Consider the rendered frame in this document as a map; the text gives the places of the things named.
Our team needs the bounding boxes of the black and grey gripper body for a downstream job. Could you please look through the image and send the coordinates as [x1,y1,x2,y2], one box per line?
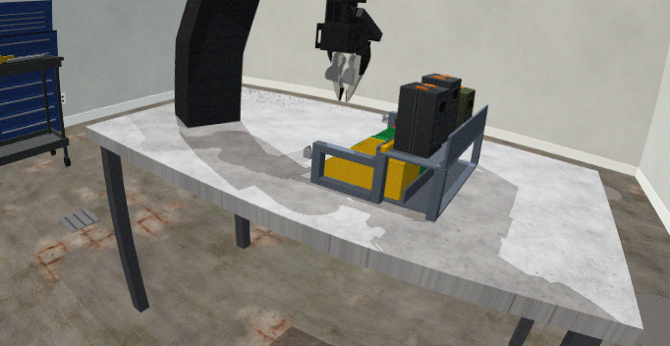
[315,0,369,54]

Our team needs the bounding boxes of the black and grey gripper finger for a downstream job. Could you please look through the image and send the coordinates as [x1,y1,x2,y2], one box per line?
[325,51,346,100]
[341,40,371,102]

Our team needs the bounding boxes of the green open bin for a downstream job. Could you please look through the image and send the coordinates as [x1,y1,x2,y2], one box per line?
[371,127,427,174]

